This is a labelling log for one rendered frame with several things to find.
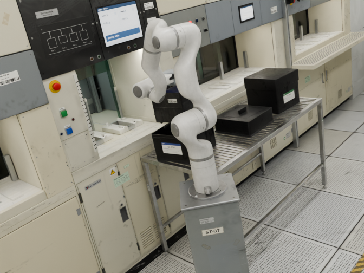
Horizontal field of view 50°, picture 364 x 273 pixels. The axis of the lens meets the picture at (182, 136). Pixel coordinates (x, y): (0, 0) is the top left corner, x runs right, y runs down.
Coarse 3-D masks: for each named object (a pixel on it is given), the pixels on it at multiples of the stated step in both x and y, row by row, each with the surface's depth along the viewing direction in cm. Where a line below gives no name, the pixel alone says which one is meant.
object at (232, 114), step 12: (240, 108) 270; (252, 108) 266; (264, 108) 261; (228, 120) 254; (240, 120) 248; (252, 120) 246; (264, 120) 256; (228, 132) 258; (240, 132) 251; (252, 132) 248
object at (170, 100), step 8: (168, 72) 223; (168, 88) 241; (168, 96) 220; (176, 96) 217; (152, 104) 229; (160, 104) 225; (168, 104) 222; (176, 104) 219; (184, 104) 219; (192, 104) 226; (160, 112) 228; (168, 112) 224; (176, 112) 221; (160, 120) 230; (168, 120) 227
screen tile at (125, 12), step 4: (128, 8) 231; (120, 12) 227; (124, 12) 229; (128, 12) 231; (132, 12) 233; (120, 16) 227; (124, 16) 229; (136, 16) 236; (128, 20) 232; (132, 20) 234; (136, 20) 236; (124, 24) 230; (128, 24) 232; (132, 24) 234; (136, 24) 237; (124, 28) 230
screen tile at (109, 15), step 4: (108, 12) 221; (112, 12) 223; (116, 12) 225; (104, 16) 220; (108, 16) 222; (112, 16) 223; (116, 16) 226; (104, 20) 220; (108, 20) 222; (116, 20) 226; (112, 24) 224; (116, 24) 226; (120, 24) 228; (104, 28) 221; (108, 28) 223; (112, 28) 224; (116, 28) 227; (120, 28) 228; (108, 32) 223
